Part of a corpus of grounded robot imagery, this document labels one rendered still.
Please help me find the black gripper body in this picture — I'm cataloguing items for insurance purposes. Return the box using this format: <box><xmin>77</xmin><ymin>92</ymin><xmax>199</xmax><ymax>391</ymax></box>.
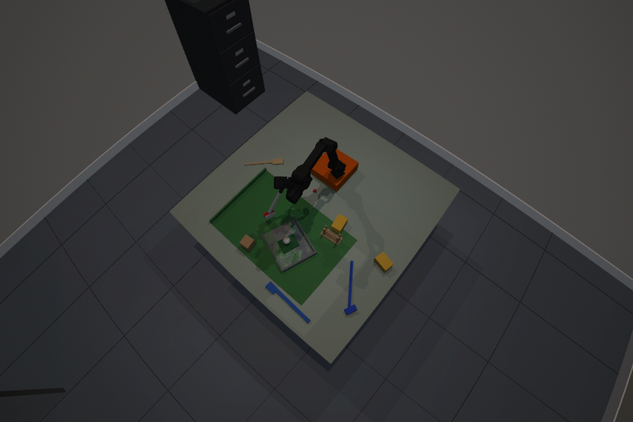
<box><xmin>274</xmin><ymin>176</ymin><xmax>292</xmax><ymax>189</ymax></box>

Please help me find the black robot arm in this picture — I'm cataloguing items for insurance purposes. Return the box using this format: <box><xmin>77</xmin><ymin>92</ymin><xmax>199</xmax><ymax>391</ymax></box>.
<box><xmin>286</xmin><ymin>137</ymin><xmax>346</xmax><ymax>204</ymax></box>

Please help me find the red golf putter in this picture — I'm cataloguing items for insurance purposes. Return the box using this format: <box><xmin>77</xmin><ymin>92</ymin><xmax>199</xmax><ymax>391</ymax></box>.
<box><xmin>264</xmin><ymin>189</ymin><xmax>284</xmax><ymax>220</ymax></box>

